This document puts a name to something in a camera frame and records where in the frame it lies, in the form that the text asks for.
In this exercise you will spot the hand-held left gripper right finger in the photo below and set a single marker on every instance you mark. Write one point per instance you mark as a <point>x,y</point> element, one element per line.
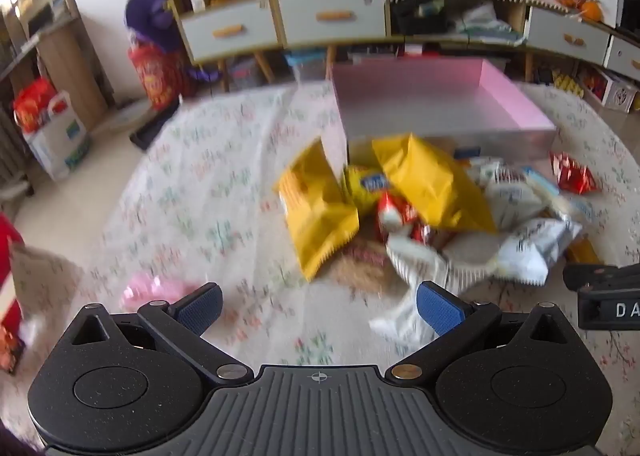
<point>440,308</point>

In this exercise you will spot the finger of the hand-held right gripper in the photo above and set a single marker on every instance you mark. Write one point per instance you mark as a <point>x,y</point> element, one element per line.
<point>600,276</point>

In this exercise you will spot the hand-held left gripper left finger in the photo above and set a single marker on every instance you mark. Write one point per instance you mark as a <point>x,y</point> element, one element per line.
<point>200,308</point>

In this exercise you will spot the pink snack packet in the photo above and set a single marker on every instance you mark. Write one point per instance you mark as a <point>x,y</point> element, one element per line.
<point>150,291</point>

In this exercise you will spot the silver white snack bag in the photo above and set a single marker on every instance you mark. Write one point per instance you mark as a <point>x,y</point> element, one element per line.
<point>425,256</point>
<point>525,246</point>

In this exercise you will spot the small brown snack packet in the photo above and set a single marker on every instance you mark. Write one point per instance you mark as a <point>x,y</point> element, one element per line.
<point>357,266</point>

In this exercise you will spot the red white snack packet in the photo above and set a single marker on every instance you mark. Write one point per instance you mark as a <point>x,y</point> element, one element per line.
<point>392,213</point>
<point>572,173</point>

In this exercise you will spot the small white snack packet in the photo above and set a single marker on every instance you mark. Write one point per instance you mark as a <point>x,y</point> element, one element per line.
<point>507,196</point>

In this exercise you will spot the large yellow snack bag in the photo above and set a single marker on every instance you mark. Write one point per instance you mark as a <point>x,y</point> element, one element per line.
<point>315,216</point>
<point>435,181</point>

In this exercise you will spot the yellow packet blue label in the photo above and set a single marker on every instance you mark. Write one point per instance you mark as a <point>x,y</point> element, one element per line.
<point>362,183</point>

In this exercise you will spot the pink cardboard box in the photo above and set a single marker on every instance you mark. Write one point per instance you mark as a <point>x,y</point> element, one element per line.
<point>425,101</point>

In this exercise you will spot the floral tablecloth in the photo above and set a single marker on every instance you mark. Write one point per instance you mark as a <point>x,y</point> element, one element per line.
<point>200,186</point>

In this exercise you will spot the white cartoon printed box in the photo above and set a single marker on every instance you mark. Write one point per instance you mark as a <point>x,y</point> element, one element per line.
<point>612,91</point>

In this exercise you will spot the black grill pan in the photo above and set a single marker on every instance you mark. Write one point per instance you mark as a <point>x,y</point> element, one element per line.
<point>152,128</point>

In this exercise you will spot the red printed carton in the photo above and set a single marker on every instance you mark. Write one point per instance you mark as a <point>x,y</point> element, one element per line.
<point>10,296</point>

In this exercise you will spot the yellow egg tray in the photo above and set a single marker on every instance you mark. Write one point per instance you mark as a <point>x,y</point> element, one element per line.
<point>567,83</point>

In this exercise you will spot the white tote bag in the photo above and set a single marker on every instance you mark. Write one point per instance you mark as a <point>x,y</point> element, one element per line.
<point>62,141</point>

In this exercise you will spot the red printed gift bag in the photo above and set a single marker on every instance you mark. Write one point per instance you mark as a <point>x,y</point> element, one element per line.
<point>157,76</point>

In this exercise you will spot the small clear plastic bin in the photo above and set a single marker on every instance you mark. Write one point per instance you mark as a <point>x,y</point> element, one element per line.
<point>245,71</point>

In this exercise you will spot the red plastic bag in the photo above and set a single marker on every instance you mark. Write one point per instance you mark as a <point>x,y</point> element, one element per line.
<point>32,103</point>

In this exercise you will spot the orange fruit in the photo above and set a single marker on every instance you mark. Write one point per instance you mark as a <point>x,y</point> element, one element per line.
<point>590,11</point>

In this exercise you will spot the clear bin blue lid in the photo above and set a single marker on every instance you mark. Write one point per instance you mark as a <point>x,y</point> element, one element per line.
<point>307,66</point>

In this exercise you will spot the pile of white papers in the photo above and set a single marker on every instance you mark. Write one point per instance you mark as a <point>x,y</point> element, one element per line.
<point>487,23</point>

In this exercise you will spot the low wooden cabinet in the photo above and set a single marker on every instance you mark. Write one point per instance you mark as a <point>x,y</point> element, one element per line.
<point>510,6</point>

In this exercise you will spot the black case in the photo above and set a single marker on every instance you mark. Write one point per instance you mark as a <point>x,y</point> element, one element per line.
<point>417,16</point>

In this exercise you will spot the wooden bookcase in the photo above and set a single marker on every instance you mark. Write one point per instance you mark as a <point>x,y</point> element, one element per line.
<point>55,51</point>

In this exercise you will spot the purple plush toy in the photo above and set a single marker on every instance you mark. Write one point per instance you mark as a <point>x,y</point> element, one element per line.
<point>150,16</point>

